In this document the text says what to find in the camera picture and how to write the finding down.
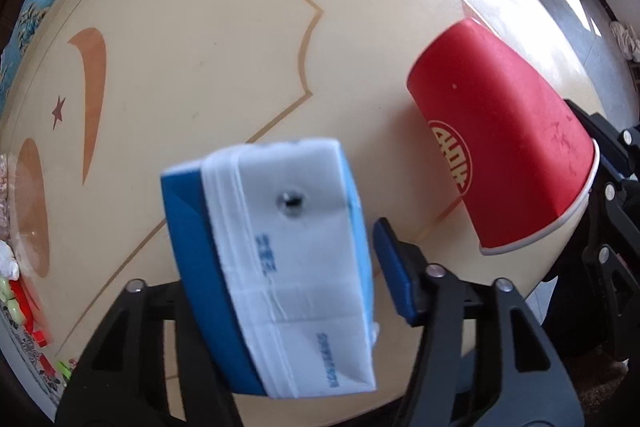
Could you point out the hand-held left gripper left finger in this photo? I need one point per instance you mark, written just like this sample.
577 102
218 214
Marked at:
187 217

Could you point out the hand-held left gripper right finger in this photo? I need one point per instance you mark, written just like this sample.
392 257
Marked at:
395 267

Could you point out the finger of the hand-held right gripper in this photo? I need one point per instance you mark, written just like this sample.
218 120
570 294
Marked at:
612 142
612 227

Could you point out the blue white milk carton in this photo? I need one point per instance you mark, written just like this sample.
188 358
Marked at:
300 267

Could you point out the red paper cup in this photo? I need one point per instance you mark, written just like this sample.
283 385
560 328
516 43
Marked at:
495 132

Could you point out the white crumpled cloth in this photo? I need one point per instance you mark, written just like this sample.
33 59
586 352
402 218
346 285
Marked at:
625 42

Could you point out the beige coffee table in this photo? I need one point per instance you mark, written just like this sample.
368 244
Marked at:
200 57

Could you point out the red fruit tray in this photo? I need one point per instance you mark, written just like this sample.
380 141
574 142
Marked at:
32 317

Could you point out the plastic bag of peanuts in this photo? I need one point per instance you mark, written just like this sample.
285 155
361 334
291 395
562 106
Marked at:
4 194

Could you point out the small white tissue wad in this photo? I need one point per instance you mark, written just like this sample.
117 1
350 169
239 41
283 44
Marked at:
7 259

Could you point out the green apples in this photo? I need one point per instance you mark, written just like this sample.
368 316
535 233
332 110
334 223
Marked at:
12 302

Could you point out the small green clip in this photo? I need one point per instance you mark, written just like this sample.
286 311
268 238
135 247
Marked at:
65 369

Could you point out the dark floral seat cover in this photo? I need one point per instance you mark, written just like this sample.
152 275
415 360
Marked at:
30 367

